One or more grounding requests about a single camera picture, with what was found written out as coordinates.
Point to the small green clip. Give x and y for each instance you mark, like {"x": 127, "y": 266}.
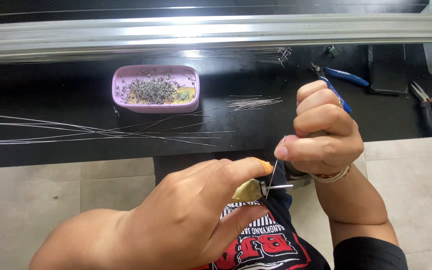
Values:
{"x": 331, "y": 51}

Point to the aluminium rail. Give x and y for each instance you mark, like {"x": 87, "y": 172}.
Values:
{"x": 216, "y": 33}

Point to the black printed t-shirt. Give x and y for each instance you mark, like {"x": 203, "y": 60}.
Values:
{"x": 276, "y": 247}

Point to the orange fingertip cover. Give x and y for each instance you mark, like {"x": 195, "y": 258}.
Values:
{"x": 263, "y": 165}

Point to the silver wristwatch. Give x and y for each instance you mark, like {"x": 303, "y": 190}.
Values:
{"x": 299, "y": 179}

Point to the pink plastic tray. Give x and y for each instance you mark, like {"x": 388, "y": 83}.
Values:
{"x": 156, "y": 107}

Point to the black phone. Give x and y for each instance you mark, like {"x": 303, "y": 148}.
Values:
{"x": 387, "y": 69}

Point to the person's right hand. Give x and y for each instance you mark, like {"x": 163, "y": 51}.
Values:
{"x": 324, "y": 142}

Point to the person's left hand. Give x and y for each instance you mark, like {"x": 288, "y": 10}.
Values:
{"x": 178, "y": 210}

